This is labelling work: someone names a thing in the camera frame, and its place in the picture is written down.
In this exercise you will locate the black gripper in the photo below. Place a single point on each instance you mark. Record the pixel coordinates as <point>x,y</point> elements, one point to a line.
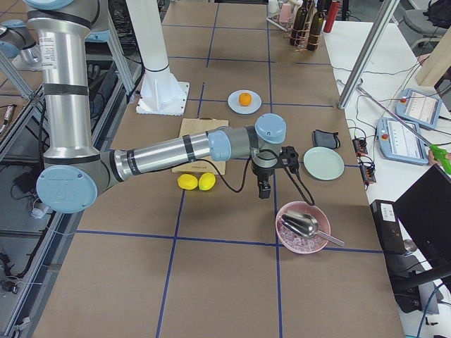
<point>262,174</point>

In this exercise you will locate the orange mandarin fruit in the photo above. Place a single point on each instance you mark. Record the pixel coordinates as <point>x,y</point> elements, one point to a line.
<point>245,99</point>

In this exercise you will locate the light blue plate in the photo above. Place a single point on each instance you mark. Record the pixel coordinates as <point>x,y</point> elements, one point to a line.
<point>244,110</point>

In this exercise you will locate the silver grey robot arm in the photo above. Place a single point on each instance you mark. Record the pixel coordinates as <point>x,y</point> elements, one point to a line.
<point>75,172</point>

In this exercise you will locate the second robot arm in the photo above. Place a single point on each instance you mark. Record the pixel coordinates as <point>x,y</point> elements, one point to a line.
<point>16,40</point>

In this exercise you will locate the light green plate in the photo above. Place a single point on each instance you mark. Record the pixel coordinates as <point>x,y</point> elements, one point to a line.
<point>323,163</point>

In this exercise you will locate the metal scoop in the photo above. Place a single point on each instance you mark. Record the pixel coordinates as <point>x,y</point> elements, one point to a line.
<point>305,225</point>

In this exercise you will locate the pink bowl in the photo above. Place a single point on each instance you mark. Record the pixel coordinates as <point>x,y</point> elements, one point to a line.
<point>296,243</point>

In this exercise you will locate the upper yellow lemon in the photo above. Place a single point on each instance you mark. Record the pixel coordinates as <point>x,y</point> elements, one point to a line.
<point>206,181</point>

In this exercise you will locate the yellow lemon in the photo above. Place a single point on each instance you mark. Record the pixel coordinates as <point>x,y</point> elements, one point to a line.
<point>187,182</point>
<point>206,181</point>

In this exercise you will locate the lower yellow lemon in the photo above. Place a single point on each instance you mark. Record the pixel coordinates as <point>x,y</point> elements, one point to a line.
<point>187,182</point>

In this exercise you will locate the wooden cutting board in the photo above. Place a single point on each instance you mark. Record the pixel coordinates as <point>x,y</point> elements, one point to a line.
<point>194,126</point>

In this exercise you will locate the orange black adapter box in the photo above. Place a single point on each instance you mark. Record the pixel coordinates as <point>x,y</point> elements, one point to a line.
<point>360,146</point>

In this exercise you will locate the near teach pendant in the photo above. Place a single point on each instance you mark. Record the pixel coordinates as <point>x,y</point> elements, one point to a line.
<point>398,143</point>

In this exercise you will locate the teach pendant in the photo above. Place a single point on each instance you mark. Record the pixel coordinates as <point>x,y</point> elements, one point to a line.
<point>419,107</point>
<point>398,143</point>

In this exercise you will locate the black monitor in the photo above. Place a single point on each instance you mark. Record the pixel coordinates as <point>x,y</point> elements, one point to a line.
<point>424,211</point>

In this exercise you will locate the upper dark wine bottle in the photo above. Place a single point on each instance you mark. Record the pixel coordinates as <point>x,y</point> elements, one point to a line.
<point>298,25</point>

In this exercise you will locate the black computer box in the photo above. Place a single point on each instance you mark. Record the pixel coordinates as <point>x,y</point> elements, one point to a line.
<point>411,284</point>

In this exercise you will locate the far teach pendant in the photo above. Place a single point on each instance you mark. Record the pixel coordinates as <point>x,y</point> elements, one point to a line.
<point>419,107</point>

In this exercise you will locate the pink cup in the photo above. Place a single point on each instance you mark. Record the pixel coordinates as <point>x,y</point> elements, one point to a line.
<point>285,13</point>

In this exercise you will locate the red bottle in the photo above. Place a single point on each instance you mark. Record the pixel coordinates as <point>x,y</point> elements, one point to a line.
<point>331,15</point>

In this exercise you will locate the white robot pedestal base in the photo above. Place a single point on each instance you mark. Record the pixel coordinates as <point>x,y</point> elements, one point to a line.
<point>161,93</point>

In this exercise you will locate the copper wire bottle rack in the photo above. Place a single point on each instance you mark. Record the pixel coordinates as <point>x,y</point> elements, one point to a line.
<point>306,28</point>

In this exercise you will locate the aluminium frame post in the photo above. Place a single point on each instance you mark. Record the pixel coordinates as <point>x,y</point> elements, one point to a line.
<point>377,29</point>

